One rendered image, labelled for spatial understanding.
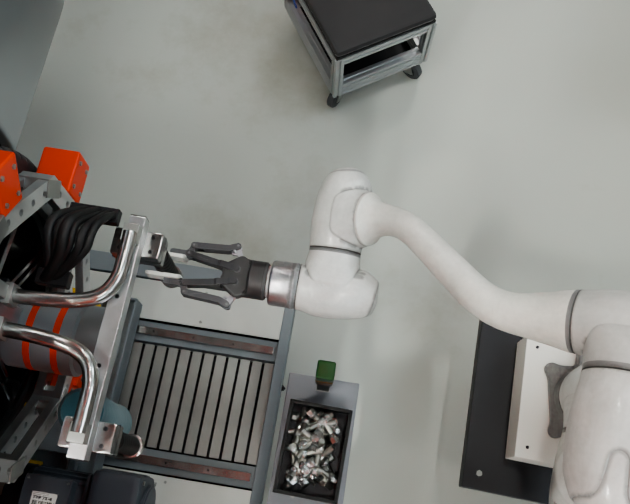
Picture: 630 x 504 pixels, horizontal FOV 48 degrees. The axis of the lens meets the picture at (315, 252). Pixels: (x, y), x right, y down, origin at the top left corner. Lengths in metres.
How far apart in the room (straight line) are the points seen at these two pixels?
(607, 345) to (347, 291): 0.48
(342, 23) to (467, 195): 0.69
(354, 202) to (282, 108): 1.21
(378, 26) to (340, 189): 1.01
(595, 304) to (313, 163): 1.45
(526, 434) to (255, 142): 1.28
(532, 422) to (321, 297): 0.74
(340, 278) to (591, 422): 0.52
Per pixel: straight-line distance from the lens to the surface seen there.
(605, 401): 1.07
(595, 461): 1.06
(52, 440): 2.05
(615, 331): 1.10
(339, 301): 1.34
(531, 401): 1.87
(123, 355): 2.10
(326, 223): 1.35
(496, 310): 1.19
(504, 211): 2.43
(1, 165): 1.22
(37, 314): 1.37
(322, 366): 1.53
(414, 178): 2.41
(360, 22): 2.29
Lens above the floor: 2.16
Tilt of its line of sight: 71 degrees down
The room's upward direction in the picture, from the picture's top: 3 degrees clockwise
